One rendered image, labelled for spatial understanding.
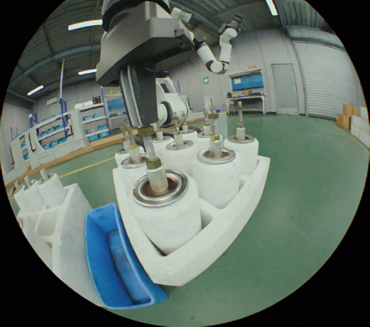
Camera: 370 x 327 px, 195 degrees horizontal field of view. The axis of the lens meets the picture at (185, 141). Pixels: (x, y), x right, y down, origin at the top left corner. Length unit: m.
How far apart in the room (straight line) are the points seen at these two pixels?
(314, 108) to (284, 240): 5.09
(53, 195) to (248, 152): 0.54
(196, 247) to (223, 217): 0.06
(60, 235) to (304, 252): 0.58
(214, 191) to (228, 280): 0.24
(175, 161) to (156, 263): 0.20
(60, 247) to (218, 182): 0.33
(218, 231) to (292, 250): 0.29
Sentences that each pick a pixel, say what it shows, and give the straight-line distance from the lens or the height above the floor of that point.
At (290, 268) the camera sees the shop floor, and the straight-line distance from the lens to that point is 0.40.
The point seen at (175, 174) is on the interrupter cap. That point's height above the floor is 0.25.
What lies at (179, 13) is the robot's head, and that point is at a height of 0.91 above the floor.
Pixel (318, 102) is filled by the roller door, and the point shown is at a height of 0.57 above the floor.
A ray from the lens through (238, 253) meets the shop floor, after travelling 0.36.
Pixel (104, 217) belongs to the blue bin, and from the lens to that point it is 0.42.
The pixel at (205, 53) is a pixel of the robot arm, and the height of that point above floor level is 0.72.
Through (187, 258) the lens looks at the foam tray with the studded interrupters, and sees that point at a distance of 0.16.
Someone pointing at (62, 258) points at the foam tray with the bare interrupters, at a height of 0.17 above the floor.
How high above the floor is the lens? 0.34
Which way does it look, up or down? 16 degrees down
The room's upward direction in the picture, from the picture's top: 8 degrees counter-clockwise
